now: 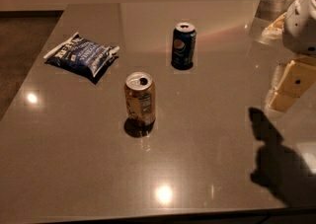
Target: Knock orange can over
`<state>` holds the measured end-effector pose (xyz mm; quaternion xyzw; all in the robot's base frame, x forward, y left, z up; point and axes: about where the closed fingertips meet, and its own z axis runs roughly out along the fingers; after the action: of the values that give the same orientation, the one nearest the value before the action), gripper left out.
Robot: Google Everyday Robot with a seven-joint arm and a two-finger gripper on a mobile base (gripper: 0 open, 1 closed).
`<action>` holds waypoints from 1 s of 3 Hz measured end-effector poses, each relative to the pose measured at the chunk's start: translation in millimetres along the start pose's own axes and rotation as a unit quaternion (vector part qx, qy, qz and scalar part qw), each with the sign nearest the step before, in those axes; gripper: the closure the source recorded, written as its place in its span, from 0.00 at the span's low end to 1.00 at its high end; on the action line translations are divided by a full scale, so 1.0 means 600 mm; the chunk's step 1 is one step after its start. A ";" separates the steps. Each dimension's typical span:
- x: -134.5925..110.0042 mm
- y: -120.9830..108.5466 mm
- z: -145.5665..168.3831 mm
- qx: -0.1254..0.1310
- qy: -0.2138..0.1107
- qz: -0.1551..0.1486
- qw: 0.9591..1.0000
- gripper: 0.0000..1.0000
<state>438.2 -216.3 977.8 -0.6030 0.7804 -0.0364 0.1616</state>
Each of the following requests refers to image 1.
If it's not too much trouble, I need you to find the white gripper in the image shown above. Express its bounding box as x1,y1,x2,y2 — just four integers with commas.
265,1,316,112

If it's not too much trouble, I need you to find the orange soda can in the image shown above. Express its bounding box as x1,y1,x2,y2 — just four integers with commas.
124,72,156,127

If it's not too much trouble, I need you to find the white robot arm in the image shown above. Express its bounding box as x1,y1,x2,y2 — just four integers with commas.
262,0,316,112

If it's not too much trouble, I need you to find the blue Pepsi can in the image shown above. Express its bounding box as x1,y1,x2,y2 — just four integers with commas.
171,22,197,70

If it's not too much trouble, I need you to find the metal snack dispenser base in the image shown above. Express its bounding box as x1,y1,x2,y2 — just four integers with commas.
249,0,294,46

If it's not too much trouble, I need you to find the blue chip bag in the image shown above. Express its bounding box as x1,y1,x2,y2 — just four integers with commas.
43,33,119,82

